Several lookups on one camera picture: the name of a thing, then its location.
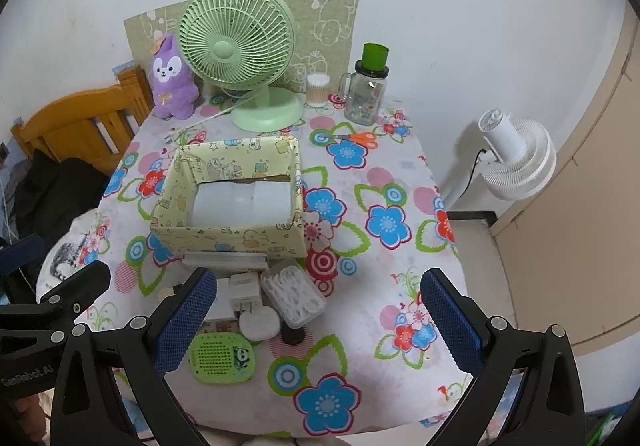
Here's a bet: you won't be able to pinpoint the black fan cable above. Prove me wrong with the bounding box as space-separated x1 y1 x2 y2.
459 148 488 199

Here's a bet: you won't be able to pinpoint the white fan power cable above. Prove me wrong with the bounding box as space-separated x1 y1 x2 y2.
162 91 261 143

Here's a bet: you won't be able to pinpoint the purple plush toy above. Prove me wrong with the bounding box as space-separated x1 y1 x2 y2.
150 33 200 120

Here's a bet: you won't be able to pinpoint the clear floss pick box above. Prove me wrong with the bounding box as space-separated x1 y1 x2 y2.
260 260 328 329

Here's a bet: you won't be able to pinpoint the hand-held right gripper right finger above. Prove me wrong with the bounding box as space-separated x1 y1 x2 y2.
420 268 588 446

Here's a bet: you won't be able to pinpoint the white clip fan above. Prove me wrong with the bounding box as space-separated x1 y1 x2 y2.
477 108 557 199

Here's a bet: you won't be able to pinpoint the white charger with oval mark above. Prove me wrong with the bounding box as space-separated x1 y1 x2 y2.
229 272 262 322

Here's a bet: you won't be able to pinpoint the beige wooden panel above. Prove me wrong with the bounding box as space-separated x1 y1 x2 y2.
492 1 640 362

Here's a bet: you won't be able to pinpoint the yellow cartoon print storage box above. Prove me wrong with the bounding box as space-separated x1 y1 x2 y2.
150 136 308 259

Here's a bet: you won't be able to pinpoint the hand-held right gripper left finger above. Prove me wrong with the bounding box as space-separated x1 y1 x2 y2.
50 268 218 446

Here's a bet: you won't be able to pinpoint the black clothing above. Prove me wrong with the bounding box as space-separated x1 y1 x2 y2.
15 158 111 247

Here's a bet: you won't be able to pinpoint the long white case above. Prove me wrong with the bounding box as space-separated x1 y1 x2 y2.
182 251 268 272

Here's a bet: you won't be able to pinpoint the orange handled scissors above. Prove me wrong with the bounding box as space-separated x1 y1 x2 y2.
330 131 379 149

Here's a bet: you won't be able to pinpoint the glass mug jar green lid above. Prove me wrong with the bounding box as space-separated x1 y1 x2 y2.
341 43 391 127

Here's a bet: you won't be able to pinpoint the green perforated panda case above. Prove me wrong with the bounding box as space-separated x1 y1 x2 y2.
187 331 258 385

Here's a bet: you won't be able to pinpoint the white printed cloth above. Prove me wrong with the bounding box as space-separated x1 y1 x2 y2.
37 211 116 297

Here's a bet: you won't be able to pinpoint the green desk fan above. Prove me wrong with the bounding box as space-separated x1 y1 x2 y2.
178 0 305 133

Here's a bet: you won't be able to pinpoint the orange wooden chair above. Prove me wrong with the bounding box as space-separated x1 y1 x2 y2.
11 65 155 177

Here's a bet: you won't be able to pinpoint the white round case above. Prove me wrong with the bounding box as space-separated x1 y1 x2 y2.
238 307 280 342

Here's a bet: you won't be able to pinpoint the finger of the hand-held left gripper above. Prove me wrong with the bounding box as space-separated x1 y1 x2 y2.
0 233 45 279
37 260 111 327

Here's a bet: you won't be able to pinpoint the floral tablecloth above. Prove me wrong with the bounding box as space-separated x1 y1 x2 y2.
37 96 501 446

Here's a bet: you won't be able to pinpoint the clear cotton swab container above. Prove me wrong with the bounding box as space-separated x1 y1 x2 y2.
306 73 332 108

